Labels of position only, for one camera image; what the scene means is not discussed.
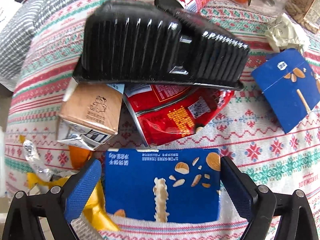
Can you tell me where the blue almond snack box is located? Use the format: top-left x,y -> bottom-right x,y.
105,148 -> 220,224

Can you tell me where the yellow snack wrapper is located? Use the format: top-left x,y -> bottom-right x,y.
27,171 -> 120,232

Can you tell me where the silver foil wrapper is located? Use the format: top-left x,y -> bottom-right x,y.
23,139 -> 54,182

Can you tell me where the patterned tablecloth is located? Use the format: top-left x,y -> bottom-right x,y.
3,0 -> 320,240

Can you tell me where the orange wrapper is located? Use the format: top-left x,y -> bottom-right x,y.
68,146 -> 93,170

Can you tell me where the brown milk carton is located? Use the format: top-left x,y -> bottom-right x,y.
56,79 -> 125,151

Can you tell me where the red snack wrapper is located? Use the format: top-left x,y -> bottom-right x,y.
123,85 -> 234,146

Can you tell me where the crumpled white paper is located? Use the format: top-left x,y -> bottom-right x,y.
264,13 -> 310,55

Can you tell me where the grey striped sofa blanket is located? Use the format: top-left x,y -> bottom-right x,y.
1,0 -> 78,92

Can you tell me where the black plastic food tray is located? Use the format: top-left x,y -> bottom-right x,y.
73,0 -> 250,90

